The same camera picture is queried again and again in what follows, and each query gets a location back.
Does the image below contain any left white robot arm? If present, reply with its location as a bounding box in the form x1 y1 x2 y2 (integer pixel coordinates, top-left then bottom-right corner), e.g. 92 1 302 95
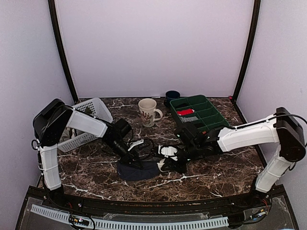
31 99 143 191

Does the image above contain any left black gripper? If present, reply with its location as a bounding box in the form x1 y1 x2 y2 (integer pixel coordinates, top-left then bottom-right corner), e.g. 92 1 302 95
105 138 143 170

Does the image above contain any navy underwear white waistband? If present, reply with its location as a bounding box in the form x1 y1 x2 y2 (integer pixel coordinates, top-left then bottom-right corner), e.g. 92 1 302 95
117 161 162 181

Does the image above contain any black front rail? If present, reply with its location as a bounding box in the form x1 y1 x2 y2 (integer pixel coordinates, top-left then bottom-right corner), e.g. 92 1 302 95
82 198 235 214

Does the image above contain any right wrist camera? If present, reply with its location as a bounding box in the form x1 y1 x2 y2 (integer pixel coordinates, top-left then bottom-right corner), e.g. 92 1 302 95
174 122 198 144

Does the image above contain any cream floral mug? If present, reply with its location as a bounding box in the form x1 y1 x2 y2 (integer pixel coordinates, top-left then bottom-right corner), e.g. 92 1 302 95
138 98 163 127

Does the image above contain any right black frame post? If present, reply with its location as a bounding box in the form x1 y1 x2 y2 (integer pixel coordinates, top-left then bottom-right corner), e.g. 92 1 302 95
232 0 261 104

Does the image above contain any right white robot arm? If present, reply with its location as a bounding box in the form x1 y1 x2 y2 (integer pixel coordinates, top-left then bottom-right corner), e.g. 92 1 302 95
157 107 307 208

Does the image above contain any grey patterned rolled sock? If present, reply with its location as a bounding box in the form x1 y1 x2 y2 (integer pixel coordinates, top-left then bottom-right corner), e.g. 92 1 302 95
180 116 198 123

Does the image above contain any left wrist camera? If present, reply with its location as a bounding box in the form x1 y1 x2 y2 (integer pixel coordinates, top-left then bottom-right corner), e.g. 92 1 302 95
115 118 132 138

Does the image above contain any grey garment in basket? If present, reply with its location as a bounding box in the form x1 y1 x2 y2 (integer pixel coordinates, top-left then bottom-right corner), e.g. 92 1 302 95
59 127 82 143

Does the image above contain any black frame post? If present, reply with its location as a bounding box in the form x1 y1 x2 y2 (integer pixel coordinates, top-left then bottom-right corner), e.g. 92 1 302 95
232 0 261 104
48 0 79 104

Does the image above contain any white slotted cable duct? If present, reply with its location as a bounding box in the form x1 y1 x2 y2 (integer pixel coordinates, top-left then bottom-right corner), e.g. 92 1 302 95
30 204 229 230

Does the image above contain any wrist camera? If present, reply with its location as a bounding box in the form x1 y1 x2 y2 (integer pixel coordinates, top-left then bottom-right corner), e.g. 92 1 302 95
115 118 132 138
174 122 198 144

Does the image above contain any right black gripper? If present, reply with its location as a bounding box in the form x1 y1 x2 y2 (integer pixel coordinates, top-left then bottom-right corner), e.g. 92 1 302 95
161 142 201 174

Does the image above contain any dark blue mug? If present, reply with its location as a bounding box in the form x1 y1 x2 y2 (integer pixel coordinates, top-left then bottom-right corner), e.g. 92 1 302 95
164 91 180 107

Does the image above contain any red rolled sock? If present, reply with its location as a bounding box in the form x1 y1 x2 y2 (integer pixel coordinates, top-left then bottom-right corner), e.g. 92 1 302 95
177 108 195 116

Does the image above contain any left black frame post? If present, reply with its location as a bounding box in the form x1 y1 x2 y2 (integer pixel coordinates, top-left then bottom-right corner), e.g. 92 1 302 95
48 0 79 104

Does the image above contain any green divided organizer tray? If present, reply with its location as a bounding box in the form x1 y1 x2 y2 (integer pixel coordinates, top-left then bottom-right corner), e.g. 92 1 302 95
170 95 229 132

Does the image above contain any white plastic laundry basket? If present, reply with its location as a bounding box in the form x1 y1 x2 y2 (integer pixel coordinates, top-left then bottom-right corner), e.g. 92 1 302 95
58 98 113 152

